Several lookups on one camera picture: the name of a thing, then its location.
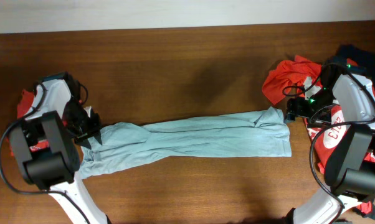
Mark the dark navy garment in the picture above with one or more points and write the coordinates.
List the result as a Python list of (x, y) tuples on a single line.
[(367, 60)]

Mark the light blue t-shirt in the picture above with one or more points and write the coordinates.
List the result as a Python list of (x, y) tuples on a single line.
[(126, 145)]

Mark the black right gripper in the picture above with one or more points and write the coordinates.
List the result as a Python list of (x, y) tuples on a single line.
[(295, 107)]

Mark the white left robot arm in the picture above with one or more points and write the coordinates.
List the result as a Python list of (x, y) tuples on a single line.
[(52, 120)]

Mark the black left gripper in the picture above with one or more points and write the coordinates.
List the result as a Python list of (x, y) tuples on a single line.
[(93, 132)]

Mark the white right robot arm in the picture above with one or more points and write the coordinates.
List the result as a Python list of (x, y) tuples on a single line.
[(346, 99)]

